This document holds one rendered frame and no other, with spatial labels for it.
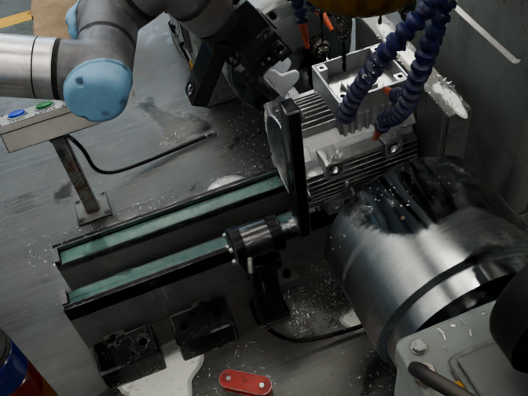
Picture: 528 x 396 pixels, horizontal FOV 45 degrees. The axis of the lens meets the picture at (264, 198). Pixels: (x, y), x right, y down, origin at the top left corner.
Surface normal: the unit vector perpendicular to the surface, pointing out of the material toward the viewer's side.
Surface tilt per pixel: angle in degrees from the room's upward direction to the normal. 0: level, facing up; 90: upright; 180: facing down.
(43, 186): 0
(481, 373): 0
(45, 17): 0
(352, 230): 50
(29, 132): 69
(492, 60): 90
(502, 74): 90
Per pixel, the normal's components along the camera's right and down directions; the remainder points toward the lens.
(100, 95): 0.05, 0.77
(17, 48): 0.15, -0.43
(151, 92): -0.11, -0.65
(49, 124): 0.29, 0.40
